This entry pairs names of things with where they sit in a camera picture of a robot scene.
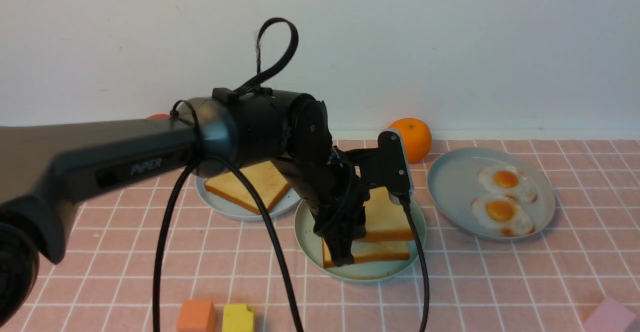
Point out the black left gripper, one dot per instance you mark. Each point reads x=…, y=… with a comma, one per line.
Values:
x=325, y=178

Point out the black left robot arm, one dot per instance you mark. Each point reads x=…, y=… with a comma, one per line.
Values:
x=48, y=171

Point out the green center plate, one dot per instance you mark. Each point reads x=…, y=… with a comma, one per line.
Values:
x=311, y=246

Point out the light blue plate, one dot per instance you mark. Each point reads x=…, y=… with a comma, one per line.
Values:
x=235, y=212

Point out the yellow cube block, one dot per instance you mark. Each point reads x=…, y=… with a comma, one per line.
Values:
x=238, y=318

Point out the orange fruit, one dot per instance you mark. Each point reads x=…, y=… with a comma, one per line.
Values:
x=416, y=137

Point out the grey egg plate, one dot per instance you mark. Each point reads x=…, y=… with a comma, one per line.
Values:
x=453, y=184

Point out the orange cube block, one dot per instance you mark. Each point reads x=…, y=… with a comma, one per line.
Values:
x=197, y=316

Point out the lower fried egg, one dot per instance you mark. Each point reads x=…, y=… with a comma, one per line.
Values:
x=501, y=214

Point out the fried egg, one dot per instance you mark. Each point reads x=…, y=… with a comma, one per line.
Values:
x=508, y=181
x=501, y=214

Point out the upper fried egg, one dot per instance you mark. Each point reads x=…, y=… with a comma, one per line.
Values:
x=508, y=181

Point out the pink checkered tablecloth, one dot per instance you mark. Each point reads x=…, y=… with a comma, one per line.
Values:
x=548, y=283

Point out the pink cube block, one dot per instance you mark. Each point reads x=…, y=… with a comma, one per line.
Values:
x=609, y=316

